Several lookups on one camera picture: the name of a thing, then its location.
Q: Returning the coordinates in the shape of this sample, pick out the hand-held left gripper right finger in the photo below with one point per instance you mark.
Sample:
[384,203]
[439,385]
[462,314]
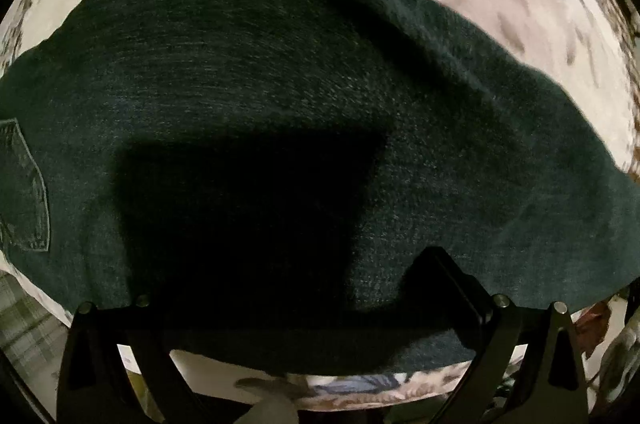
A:
[465,299]

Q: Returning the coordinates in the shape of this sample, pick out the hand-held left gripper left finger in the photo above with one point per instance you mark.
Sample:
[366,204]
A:
[150,354]

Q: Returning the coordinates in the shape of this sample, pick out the dark denim pants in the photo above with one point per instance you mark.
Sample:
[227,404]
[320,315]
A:
[280,104]

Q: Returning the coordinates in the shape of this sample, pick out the plaid cloth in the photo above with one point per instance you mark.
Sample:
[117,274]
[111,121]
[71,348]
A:
[25,329]

